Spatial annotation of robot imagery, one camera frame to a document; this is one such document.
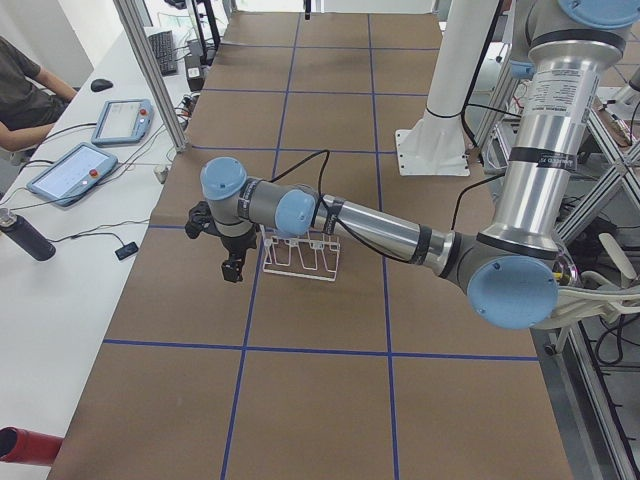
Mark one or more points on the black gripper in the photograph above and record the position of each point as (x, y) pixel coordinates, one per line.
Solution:
(238, 245)

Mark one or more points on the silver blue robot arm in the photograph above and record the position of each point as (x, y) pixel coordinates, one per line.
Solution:
(506, 269)

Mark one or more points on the small black device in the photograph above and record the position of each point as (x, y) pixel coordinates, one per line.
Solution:
(126, 251)

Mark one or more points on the black keyboard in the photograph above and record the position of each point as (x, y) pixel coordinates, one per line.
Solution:
(163, 49)

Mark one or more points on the blue teach pendant near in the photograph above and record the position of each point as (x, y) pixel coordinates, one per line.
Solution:
(67, 180)

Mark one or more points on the blue teach pendant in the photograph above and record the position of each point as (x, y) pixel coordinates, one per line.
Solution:
(123, 122)
(67, 180)

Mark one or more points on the blue teach pendant far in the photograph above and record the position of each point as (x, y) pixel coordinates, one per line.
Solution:
(123, 122)

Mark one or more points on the brown paper table cover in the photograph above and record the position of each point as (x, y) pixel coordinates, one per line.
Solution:
(385, 373)

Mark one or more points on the black water bottle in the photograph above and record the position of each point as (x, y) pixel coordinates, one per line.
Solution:
(26, 236)

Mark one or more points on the black computer mouse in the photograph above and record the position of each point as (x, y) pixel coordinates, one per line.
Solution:
(100, 84)

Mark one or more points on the seated person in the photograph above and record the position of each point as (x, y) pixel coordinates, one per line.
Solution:
(32, 99)

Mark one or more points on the red cylinder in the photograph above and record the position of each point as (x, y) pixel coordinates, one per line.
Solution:
(28, 447)

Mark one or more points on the steel bowl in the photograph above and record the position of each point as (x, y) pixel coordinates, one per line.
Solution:
(565, 270)

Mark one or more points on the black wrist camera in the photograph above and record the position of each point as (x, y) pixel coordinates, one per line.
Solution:
(199, 221)

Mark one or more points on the white wire cup holder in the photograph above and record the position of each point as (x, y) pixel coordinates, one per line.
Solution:
(314, 256)

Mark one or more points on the aluminium frame post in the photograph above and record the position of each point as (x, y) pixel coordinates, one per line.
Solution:
(131, 21)

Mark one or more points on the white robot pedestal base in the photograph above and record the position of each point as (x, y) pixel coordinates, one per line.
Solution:
(435, 146)

